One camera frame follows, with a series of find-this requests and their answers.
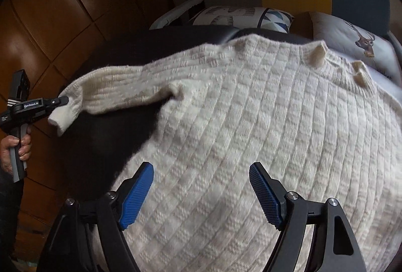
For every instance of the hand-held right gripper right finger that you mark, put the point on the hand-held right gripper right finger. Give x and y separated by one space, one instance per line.
265 195

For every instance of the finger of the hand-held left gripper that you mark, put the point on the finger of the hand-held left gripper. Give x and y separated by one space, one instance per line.
58 101

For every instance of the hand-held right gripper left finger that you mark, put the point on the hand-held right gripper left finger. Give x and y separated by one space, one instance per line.
138 193

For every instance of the cream knitted sweater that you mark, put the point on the cream knitted sweater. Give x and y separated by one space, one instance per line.
251 146

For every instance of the person's left hand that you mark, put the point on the person's left hand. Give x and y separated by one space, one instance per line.
22 148

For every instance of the white striped cloth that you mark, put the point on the white striped cloth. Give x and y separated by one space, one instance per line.
179 13

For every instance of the white triangle-print pillow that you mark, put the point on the white triangle-print pillow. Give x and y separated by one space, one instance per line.
241 19

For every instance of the grey deer-print pillow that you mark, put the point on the grey deer-print pillow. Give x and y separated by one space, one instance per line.
351 36

